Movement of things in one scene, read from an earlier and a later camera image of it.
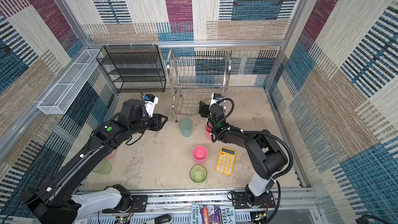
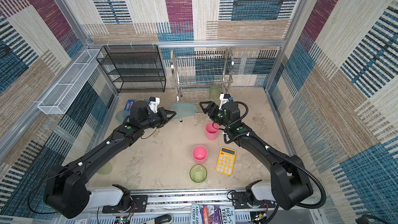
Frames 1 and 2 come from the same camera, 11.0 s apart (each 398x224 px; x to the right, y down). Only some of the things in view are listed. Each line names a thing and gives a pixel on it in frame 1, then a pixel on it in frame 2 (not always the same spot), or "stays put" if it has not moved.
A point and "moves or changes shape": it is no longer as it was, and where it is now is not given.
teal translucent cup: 186,126 → 183,109
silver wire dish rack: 194,79 stays put
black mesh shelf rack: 133,68 stays put
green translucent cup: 207,101 moves or changes shape
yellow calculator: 226,161 stays put
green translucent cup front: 198,173 stays put
